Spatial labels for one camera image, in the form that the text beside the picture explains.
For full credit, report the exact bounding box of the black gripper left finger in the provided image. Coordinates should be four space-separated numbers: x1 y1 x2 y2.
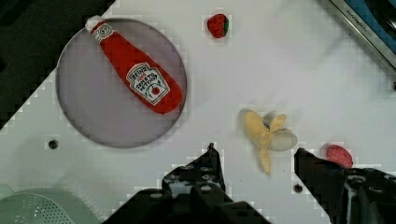
162 143 226 198

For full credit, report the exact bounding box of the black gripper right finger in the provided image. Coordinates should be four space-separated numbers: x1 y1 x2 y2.
294 148 396 224

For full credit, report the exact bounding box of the yellow plush banana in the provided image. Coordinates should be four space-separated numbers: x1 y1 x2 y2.
241 109 298 175

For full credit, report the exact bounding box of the pink plush fruit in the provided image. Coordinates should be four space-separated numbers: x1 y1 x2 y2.
326 145 353 169

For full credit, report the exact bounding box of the red plush ketchup bottle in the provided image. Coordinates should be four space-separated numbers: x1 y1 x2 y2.
85 16 183 115

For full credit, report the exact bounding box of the grey round plate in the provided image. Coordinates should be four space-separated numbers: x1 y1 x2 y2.
56 19 187 148

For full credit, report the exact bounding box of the red plush strawberry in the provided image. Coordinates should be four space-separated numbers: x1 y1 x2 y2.
206 14 229 38

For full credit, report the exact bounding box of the green perforated colander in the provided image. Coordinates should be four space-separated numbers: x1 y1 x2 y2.
0 184 101 224

